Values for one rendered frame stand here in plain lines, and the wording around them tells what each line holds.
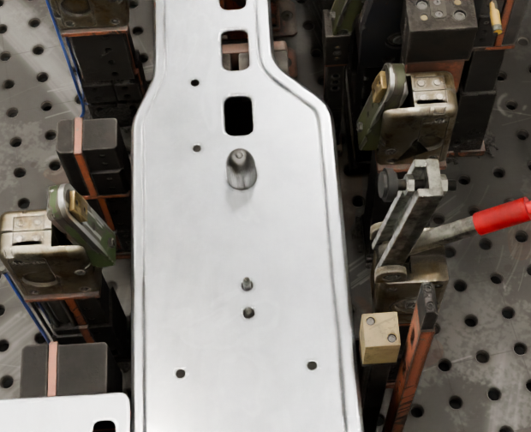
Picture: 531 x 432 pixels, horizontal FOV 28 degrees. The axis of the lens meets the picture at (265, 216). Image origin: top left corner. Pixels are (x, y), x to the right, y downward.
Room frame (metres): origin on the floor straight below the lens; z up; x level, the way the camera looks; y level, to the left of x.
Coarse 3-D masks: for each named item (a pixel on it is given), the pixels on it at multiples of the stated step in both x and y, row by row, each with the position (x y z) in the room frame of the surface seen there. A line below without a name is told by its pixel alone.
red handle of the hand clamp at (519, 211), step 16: (496, 208) 0.42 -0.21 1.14; (512, 208) 0.41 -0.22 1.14; (528, 208) 0.41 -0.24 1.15; (448, 224) 0.42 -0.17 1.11; (464, 224) 0.41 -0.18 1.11; (480, 224) 0.41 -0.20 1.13; (496, 224) 0.40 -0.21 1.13; (512, 224) 0.40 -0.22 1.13; (432, 240) 0.41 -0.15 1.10; (448, 240) 0.41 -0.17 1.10
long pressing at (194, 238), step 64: (192, 0) 0.78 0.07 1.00; (256, 0) 0.77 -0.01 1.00; (192, 64) 0.69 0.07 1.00; (256, 64) 0.68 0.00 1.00; (192, 128) 0.61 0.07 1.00; (256, 128) 0.60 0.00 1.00; (320, 128) 0.59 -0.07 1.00; (192, 192) 0.53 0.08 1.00; (256, 192) 0.52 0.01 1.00; (320, 192) 0.52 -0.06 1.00; (192, 256) 0.45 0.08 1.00; (256, 256) 0.45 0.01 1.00; (320, 256) 0.44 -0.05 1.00; (192, 320) 0.38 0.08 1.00; (256, 320) 0.38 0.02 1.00; (320, 320) 0.37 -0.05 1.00; (192, 384) 0.32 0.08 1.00; (256, 384) 0.31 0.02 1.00; (320, 384) 0.31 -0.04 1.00
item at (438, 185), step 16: (416, 160) 0.43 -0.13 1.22; (432, 160) 0.43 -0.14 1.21; (384, 176) 0.42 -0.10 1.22; (416, 176) 0.42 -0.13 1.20; (432, 176) 0.41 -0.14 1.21; (384, 192) 0.40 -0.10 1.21; (400, 192) 0.43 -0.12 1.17; (416, 192) 0.40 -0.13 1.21; (432, 192) 0.40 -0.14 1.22; (400, 208) 0.42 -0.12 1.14; (416, 208) 0.40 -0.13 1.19; (432, 208) 0.40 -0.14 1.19; (384, 224) 0.43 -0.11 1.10; (400, 224) 0.40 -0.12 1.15; (416, 224) 0.40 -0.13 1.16; (384, 240) 0.42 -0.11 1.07; (400, 240) 0.40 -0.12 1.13; (416, 240) 0.40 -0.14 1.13; (384, 256) 0.40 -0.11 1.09; (400, 256) 0.40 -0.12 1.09
